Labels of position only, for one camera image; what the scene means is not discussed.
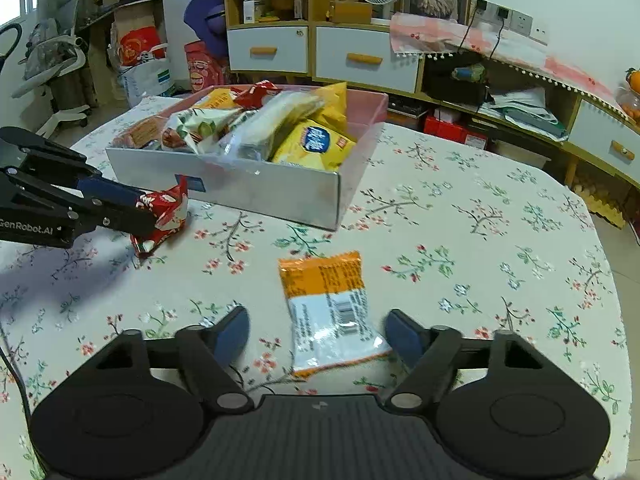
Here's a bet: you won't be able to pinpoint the white nut packet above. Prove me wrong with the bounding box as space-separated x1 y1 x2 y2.
161 107 239 155

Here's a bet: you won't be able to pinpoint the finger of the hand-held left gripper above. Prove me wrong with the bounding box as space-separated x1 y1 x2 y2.
7 167 158 237
0 126 147 207

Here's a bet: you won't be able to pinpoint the low wooden cabinet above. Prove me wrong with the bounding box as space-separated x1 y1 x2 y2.
310 19 640 197

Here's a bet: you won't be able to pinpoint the cluttered dark desk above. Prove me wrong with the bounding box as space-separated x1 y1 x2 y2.
75 0 164 107

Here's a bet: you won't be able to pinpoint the clear bag of fruit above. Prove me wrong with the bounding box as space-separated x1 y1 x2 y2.
616 87 640 122

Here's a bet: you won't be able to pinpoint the red printed bag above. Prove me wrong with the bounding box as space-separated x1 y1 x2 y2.
184 42 229 94

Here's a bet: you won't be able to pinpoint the yellow cracker packet blue label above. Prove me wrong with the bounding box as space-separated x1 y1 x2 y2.
271 120 359 172

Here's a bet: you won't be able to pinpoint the white shopping bag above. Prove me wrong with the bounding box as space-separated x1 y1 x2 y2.
120 57 176 101

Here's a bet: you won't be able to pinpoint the red gift bag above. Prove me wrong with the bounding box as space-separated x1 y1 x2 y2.
117 27 166 66

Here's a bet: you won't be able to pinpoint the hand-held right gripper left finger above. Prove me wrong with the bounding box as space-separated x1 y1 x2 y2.
70 305 255 410

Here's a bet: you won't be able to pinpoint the floral tablecloth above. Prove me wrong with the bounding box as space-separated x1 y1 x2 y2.
0 95 632 480

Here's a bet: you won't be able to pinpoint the white drawer orange handle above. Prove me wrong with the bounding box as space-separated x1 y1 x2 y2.
567 100 640 184
315 26 420 94
226 26 310 75

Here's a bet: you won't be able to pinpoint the pink cardboard box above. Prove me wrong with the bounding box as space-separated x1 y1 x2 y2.
105 84 390 231

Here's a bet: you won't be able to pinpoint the red snack packet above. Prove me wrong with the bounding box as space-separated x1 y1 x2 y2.
131 176 191 260
232 81 282 110

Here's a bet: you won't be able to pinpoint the yellow snack packet white label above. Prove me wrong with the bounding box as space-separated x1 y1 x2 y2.
192 87 246 111

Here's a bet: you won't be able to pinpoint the red box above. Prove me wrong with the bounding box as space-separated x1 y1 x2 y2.
424 115 471 144

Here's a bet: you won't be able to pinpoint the clear long rice bar packet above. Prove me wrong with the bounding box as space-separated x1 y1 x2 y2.
220 91 326 161

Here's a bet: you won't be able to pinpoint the plain yellow snack packet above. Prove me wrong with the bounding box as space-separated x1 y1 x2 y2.
300 81 349 134

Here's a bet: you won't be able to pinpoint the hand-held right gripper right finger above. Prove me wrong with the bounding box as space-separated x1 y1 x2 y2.
384 308 576 410

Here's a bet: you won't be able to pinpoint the yellow egg cartons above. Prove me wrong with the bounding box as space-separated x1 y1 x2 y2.
572 170 629 229

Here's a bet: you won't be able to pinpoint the pink cherry cloth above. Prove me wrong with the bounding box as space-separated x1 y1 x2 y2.
390 12 634 122

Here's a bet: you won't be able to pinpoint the black box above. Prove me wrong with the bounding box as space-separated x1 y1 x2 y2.
422 57 491 106

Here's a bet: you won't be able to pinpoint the orange snack packet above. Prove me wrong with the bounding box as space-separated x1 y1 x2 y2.
277 251 394 379

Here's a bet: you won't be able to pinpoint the stack of white green bags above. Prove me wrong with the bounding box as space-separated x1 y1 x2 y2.
480 87 569 141

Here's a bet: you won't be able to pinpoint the silver grey snack packet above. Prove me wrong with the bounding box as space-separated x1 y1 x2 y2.
217 132 274 161

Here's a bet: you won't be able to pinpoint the purple round cushion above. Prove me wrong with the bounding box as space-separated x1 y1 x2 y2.
183 0 230 59

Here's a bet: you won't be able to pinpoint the white grey office chair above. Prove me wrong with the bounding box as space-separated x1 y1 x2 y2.
0 0 94 139

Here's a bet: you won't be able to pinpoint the small wooden box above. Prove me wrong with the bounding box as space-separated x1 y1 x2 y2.
327 1 374 25

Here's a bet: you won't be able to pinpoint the pink snack bar packet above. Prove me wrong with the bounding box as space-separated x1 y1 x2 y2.
112 117 169 150

